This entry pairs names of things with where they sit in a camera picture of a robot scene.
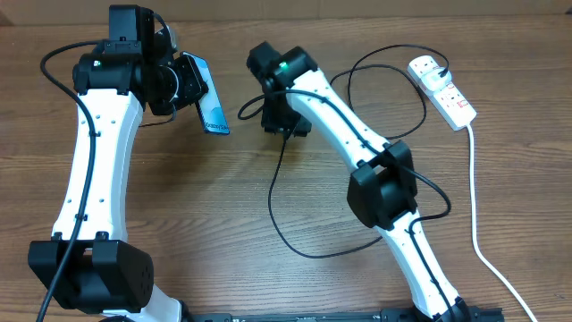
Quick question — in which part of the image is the black smartphone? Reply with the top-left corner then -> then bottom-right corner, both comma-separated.
182,52 -> 230,135

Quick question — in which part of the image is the black charger cable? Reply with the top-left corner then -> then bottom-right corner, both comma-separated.
266,43 -> 450,260

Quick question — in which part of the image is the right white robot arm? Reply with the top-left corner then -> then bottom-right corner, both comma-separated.
247,42 -> 470,321

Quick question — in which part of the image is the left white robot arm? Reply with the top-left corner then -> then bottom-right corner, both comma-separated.
28,39 -> 229,321

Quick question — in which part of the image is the white charger plug adapter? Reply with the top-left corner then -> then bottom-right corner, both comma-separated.
421,68 -> 452,93

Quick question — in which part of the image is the white power strip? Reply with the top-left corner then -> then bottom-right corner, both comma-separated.
408,55 -> 476,131

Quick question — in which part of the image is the white power strip cord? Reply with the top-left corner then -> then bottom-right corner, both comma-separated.
466,123 -> 540,322

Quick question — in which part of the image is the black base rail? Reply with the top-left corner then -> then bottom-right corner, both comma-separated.
182,306 -> 506,322

